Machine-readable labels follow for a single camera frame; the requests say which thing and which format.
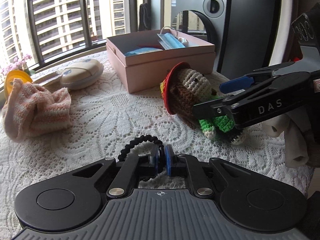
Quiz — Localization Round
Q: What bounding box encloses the black braided cord bracelet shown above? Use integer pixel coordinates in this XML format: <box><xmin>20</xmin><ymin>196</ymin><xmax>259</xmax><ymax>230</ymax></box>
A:
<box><xmin>117</xmin><ymin>134</ymin><xmax>166</xmax><ymax>162</ymax></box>

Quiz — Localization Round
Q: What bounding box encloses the crochet doll with red hat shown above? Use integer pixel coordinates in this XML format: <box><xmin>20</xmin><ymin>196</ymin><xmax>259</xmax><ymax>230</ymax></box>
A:
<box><xmin>160</xmin><ymin>62</ymin><xmax>246</xmax><ymax>145</ymax></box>

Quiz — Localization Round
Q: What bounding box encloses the blue surgical face mask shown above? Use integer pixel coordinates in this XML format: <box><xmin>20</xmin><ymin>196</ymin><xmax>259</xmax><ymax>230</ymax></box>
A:
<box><xmin>157</xmin><ymin>26</ymin><xmax>189</xmax><ymax>50</ymax></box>

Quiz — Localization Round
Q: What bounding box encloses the blue wet cotton tissue pack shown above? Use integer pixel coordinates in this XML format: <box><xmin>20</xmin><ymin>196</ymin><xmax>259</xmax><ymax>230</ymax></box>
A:
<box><xmin>124</xmin><ymin>47</ymin><xmax>163</xmax><ymax>57</ymax></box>

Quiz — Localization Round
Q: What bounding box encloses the pink striped knit towel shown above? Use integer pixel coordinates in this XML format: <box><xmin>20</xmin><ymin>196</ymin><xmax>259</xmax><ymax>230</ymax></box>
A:
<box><xmin>2</xmin><ymin>79</ymin><xmax>72</xmax><ymax>142</ymax></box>

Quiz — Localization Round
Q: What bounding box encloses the yellow plastic funnel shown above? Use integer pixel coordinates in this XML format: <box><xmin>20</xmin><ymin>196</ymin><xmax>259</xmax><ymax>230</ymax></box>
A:
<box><xmin>4</xmin><ymin>70</ymin><xmax>32</xmax><ymax>99</ymax></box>

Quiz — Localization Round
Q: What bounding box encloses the black gloved right hand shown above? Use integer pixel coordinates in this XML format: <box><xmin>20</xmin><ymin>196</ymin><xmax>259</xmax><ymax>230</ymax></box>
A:
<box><xmin>261</xmin><ymin>107</ymin><xmax>320</xmax><ymax>169</ymax></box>

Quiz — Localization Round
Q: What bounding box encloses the white lace tablecloth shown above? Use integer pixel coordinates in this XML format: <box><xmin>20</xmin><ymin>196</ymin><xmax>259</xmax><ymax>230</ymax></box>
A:
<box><xmin>1</xmin><ymin>51</ymin><xmax>313</xmax><ymax>239</ymax></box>

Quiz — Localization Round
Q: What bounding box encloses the pink cardboard box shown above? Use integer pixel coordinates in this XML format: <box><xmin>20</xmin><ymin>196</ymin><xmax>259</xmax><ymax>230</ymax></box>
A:
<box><xmin>106</xmin><ymin>30</ymin><xmax>216</xmax><ymax>93</ymax></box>

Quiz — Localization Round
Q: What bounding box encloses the beige oval zip case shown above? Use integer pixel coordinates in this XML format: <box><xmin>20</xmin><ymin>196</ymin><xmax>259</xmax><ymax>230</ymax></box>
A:
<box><xmin>60</xmin><ymin>59</ymin><xmax>104</xmax><ymax>90</ymax></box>

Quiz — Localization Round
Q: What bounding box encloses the black hanging cloth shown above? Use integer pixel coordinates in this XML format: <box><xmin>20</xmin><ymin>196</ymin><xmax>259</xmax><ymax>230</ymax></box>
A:
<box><xmin>138</xmin><ymin>3</ymin><xmax>151</xmax><ymax>31</ymax></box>

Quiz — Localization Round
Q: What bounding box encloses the pink orchid flower pot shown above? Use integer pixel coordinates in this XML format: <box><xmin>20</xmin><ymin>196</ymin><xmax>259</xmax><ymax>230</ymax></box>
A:
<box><xmin>1</xmin><ymin>54</ymin><xmax>35</xmax><ymax>76</ymax></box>

